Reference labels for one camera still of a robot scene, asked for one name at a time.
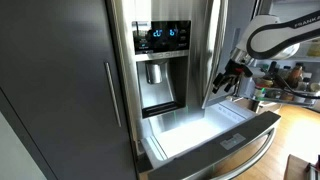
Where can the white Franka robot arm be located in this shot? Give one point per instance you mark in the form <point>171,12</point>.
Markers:
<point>266,36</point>

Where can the clear door bin with bottles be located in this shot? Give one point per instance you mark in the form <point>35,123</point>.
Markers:
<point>286,98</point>

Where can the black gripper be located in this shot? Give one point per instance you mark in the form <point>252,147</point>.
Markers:
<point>236,71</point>

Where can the dispenser display panel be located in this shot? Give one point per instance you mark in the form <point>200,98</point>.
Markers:
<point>161,36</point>

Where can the grey tall cabinet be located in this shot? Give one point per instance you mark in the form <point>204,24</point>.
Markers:
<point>60,90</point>

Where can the slim dark bottle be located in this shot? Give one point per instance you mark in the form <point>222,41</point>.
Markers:
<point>273,67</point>

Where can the wooden board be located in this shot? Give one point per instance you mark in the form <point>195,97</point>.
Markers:
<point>295,168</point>

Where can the yellow red food packet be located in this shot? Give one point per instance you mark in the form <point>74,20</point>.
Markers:
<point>265,83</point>

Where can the white sticker label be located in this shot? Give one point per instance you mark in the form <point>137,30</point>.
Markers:
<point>232,141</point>

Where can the dark brown sauce bottle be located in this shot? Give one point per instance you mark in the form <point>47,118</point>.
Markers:
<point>295,76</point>

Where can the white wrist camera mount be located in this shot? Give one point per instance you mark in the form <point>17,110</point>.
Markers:
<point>250,83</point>

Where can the stainless fridge drawer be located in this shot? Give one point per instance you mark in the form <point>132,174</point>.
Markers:
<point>186,140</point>

